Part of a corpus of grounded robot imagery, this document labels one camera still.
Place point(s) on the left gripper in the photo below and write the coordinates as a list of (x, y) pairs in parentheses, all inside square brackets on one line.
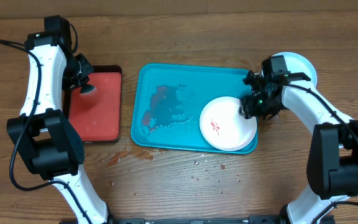
[(89, 69)]

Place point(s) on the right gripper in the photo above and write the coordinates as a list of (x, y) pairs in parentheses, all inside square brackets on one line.
[(251, 109)]

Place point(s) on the light blue rimmed plate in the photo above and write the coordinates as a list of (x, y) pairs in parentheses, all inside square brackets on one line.
[(294, 63)]

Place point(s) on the white plate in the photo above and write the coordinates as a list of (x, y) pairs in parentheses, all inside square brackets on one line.
[(224, 128)]

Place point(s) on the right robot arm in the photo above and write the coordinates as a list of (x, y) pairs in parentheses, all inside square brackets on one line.
[(288, 81)]

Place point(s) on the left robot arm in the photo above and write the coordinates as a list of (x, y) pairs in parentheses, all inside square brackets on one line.
[(47, 149)]

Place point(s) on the dark red water tray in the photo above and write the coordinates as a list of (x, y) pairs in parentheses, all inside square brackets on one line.
[(95, 115)]

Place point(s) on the blue plastic tray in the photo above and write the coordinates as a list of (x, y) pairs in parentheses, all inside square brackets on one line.
[(169, 101)]

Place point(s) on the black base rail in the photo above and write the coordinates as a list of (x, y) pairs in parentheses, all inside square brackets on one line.
[(197, 220)]

